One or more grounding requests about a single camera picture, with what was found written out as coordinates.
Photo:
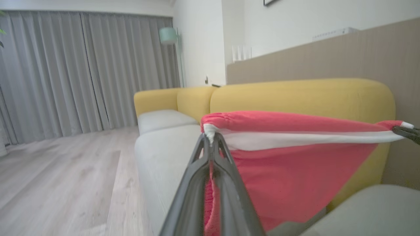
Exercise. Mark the beige wooden partition panel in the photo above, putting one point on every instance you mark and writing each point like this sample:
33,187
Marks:
328,62

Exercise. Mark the light grey sofa seat cushion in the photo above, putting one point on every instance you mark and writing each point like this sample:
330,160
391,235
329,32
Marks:
164,119
160,164

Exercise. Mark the black framed wall picture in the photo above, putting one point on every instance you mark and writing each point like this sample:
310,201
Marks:
269,2

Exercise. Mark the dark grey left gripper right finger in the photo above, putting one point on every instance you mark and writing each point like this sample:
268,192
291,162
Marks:
233,203

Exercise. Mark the red shorts with white stripe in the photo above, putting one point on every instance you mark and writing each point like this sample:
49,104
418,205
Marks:
279,170

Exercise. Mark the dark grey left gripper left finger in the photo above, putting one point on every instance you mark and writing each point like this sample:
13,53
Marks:
190,203

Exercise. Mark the green plant leaf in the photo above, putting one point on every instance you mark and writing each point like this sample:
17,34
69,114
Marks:
2,31

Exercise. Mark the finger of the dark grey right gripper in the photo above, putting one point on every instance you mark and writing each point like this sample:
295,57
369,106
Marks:
407,130
414,139

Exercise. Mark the flat white electronic device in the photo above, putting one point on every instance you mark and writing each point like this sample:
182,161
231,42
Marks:
334,33

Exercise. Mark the grey pleated curtain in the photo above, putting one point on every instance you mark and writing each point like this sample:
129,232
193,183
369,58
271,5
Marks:
65,65

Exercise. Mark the white slatted rack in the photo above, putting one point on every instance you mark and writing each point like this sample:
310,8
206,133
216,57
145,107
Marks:
242,54

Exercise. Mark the mint green floor lamp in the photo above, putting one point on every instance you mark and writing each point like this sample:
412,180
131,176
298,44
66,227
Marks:
168,35

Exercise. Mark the short yellow sofa back cushion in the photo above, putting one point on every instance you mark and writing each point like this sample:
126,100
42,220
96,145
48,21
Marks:
156,101
195,103

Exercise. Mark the small dark object on ledge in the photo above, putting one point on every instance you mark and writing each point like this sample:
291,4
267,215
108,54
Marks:
207,80

